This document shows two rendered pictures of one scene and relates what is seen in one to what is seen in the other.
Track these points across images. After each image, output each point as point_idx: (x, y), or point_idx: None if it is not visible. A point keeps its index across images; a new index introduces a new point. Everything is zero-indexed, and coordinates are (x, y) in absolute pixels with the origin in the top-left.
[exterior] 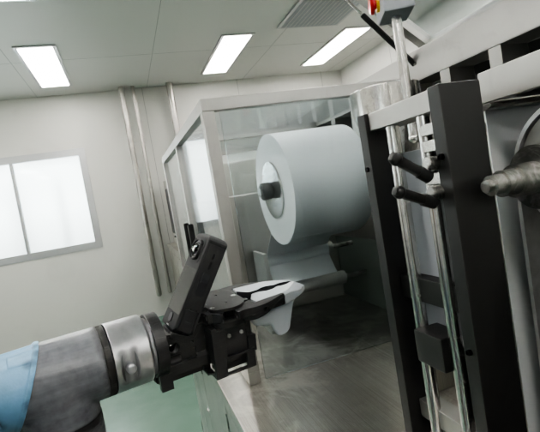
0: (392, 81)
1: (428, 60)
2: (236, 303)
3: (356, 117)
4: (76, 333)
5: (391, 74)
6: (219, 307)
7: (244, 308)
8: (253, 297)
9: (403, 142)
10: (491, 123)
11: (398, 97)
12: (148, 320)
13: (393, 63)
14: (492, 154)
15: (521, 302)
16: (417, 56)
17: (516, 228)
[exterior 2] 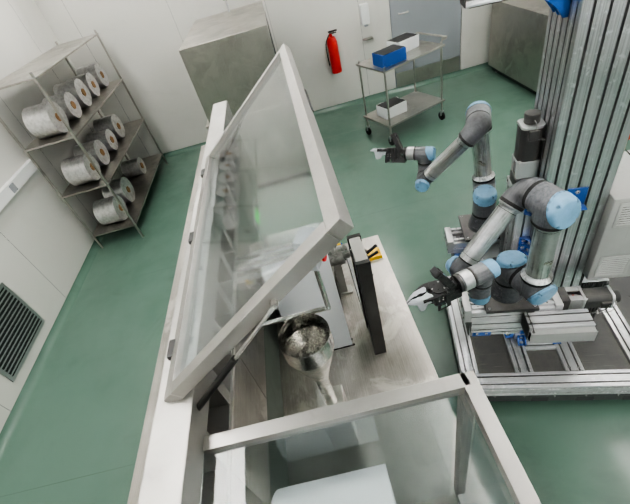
0: (309, 313)
1: (203, 384)
2: (430, 283)
3: (333, 340)
4: (475, 267)
5: (193, 457)
6: (435, 281)
7: (427, 283)
8: (425, 289)
9: (314, 343)
10: (328, 265)
11: (309, 320)
12: (456, 274)
13: (189, 441)
14: (331, 272)
15: (337, 306)
16: (198, 394)
17: (331, 291)
